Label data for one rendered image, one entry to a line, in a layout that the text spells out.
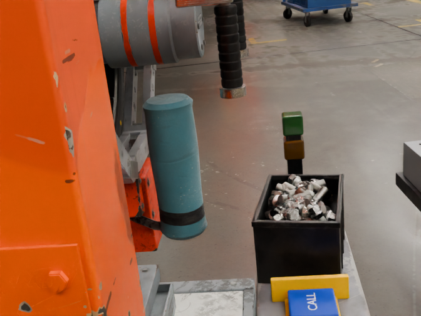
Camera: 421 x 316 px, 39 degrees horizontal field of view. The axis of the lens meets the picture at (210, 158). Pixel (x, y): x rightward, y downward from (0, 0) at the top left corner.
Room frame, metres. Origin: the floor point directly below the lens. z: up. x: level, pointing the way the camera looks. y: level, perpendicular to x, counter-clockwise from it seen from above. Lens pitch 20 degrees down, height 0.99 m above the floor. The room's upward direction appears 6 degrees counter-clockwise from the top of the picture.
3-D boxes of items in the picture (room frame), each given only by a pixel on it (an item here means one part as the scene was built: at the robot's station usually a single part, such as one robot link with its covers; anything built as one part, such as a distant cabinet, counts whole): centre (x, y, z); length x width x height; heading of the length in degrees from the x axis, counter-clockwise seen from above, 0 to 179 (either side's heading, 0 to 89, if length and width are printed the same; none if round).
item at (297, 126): (1.11, -0.17, 0.64); 0.04 x 0.04 x 0.04; 84
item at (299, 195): (0.93, -0.15, 0.51); 0.20 x 0.14 x 0.13; 165
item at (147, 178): (1.16, 0.20, 0.48); 0.16 x 0.12 x 0.17; 84
